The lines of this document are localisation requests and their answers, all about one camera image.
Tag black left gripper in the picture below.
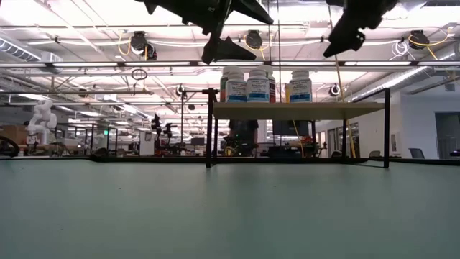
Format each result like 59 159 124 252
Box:
134 0 274 65

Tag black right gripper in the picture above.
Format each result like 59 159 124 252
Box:
322 0 398 58

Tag white bottle blue label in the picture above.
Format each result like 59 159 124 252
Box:
288 70 313 104
225 71 248 104
246 68 271 104

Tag wooden shelf black legs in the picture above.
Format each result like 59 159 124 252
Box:
205 88 392 169

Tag green table mat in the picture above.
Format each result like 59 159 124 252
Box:
0 158 460 259

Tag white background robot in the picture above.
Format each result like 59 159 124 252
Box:
25 99 58 145

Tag silver ceiling air duct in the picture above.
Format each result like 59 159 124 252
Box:
0 35 64 64

